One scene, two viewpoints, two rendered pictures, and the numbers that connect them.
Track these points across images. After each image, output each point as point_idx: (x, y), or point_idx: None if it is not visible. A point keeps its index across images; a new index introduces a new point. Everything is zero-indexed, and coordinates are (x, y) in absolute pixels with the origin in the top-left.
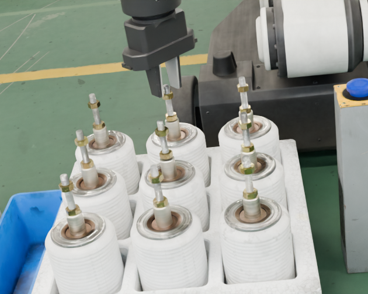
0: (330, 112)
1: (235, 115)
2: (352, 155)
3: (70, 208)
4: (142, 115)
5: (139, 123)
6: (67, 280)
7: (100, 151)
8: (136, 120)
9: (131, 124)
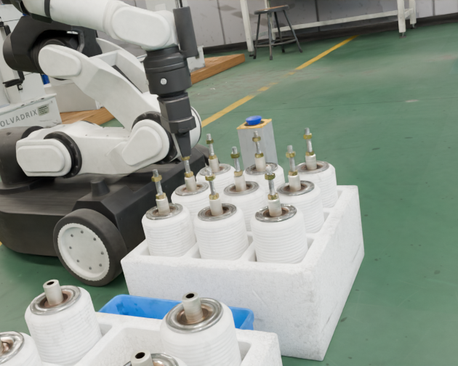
0: (172, 190)
1: (134, 213)
2: (269, 157)
3: (275, 193)
4: None
5: None
6: (299, 243)
7: (177, 210)
8: None
9: None
